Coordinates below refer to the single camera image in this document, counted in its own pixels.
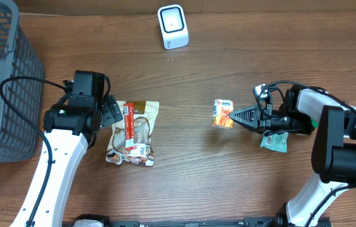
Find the dark grey plastic basket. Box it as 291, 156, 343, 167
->
0, 0, 45, 162

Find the orange small packet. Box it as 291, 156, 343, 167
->
212, 99, 234, 129

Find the green lid jar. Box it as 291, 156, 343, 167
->
311, 118, 319, 128

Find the red stick packet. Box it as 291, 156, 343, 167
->
123, 102, 136, 151

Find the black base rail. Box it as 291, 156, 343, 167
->
61, 214, 294, 227

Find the white barcode scanner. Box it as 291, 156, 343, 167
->
157, 4, 189, 50

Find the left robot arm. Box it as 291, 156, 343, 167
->
12, 70, 122, 226

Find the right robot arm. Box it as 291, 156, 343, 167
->
230, 81, 356, 226

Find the brown snack pouch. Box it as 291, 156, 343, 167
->
105, 101, 160, 166

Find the teal wipes packet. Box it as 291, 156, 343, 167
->
260, 132, 288, 153

